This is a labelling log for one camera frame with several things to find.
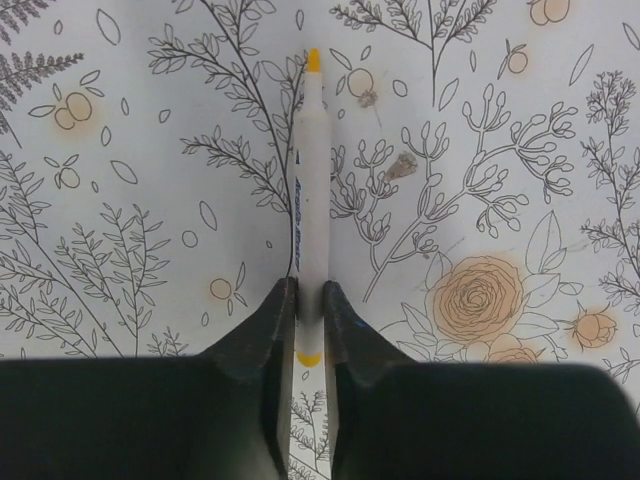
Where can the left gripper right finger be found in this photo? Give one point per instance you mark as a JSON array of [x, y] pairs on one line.
[[393, 417]]

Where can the floral tablecloth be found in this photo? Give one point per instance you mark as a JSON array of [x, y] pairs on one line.
[[484, 186]]

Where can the thin yellow pen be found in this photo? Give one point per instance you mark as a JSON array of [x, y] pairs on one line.
[[312, 169]]

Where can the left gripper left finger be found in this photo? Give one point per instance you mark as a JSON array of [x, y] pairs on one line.
[[221, 414]]

